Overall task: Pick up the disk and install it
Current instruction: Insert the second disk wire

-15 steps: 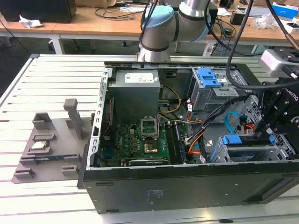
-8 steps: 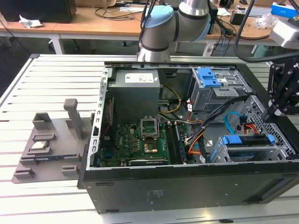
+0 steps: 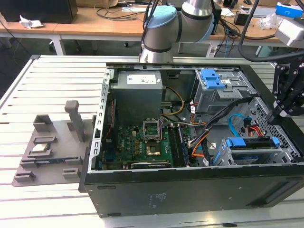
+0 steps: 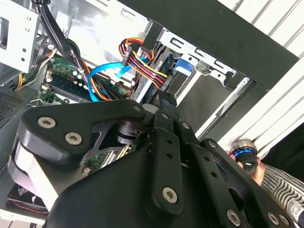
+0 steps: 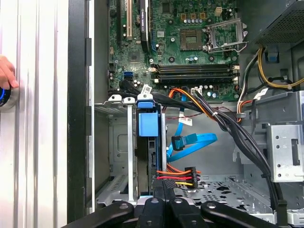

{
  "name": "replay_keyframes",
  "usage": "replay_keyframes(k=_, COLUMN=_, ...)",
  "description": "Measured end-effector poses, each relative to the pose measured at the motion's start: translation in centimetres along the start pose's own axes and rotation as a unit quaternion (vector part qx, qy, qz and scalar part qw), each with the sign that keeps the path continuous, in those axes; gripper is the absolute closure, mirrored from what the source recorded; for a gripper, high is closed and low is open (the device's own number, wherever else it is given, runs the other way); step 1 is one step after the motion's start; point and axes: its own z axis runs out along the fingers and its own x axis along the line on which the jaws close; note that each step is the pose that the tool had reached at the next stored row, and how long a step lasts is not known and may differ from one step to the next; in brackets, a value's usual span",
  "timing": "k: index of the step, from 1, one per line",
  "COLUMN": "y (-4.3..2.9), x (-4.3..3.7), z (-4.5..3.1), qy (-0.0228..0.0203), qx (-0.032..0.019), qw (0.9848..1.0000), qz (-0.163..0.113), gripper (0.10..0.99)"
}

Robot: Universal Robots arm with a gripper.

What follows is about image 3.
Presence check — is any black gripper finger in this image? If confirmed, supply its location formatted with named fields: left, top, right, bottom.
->
left=267, top=63, right=285, bottom=124
left=276, top=61, right=304, bottom=117

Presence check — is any hard disk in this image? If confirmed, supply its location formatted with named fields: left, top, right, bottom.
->
left=212, top=135, right=280, bottom=166

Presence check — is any grey metal disk bay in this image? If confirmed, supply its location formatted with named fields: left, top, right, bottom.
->
left=211, top=136, right=300, bottom=166

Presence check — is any pale green bin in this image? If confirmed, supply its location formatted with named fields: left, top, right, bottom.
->
left=257, top=46, right=274, bottom=60

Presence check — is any clear plastic bag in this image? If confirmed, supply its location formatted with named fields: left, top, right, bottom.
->
left=258, top=13, right=280, bottom=30

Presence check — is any blue plastic drive latch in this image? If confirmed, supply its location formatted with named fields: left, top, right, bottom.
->
left=200, top=68, right=225, bottom=90

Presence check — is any grey flat box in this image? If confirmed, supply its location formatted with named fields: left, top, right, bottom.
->
left=251, top=7, right=277, bottom=19

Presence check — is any blue and white box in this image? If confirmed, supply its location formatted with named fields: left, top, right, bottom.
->
left=275, top=1, right=304, bottom=19

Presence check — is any small black box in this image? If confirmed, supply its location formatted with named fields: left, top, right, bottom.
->
left=234, top=12, right=250, bottom=26

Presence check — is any white power strip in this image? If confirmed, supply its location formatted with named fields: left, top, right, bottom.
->
left=206, top=44, right=219, bottom=57

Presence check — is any grey optical drive cage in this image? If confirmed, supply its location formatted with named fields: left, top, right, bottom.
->
left=191, top=68, right=258, bottom=125

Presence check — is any installed RAM stick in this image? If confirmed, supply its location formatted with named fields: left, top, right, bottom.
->
left=177, top=125, right=190, bottom=166

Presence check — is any metal socket cover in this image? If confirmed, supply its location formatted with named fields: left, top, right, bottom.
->
left=142, top=117, right=162, bottom=143

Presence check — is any black open PC case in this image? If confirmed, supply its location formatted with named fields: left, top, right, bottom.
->
left=78, top=62, right=304, bottom=219

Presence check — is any CPU socket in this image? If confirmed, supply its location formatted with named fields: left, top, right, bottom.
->
left=145, top=141, right=162, bottom=157

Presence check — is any grey power supply unit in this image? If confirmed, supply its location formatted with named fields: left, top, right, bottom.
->
left=109, top=70, right=166, bottom=121

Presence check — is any black graphics card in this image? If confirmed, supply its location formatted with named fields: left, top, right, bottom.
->
left=122, top=160, right=171, bottom=170

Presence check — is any green motherboard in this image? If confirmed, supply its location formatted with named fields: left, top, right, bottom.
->
left=98, top=123, right=198, bottom=171

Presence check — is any wooden desk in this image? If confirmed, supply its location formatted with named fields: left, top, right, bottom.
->
left=0, top=4, right=304, bottom=48

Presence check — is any grey parts rack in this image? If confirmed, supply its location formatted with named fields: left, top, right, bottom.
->
left=11, top=99, right=95, bottom=188

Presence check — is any blue RAM stick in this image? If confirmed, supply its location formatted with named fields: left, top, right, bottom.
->
left=34, top=158, right=67, bottom=165

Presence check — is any silver CPU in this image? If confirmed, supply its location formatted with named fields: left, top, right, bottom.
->
left=32, top=143, right=51, bottom=153

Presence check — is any large black computer tower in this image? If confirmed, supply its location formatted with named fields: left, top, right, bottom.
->
left=0, top=0, right=78, bottom=24

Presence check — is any crumpled white paper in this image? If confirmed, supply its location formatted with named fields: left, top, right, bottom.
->
left=19, top=14, right=45, bottom=29

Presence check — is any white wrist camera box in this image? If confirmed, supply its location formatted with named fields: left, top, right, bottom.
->
left=275, top=18, right=304, bottom=48

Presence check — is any orange power wire with plug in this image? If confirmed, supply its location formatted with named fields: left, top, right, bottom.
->
left=242, top=117, right=265, bottom=138

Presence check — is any black camera cable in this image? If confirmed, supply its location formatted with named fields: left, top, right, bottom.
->
left=238, top=0, right=304, bottom=63

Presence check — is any black cable bundle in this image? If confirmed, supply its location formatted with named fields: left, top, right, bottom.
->
left=190, top=96, right=258, bottom=148

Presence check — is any blue data wire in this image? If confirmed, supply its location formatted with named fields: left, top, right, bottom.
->
left=228, top=114, right=251, bottom=137

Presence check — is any black tower with cables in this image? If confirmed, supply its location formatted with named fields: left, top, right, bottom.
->
left=212, top=3, right=223, bottom=36

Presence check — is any yellow wire bundle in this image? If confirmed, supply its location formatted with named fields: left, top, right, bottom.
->
left=160, top=86, right=185, bottom=117

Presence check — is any orange flat wire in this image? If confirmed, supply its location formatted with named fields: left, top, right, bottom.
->
left=190, top=134, right=210, bottom=159

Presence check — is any wire locking lever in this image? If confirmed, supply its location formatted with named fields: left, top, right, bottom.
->
left=158, top=116, right=165, bottom=141

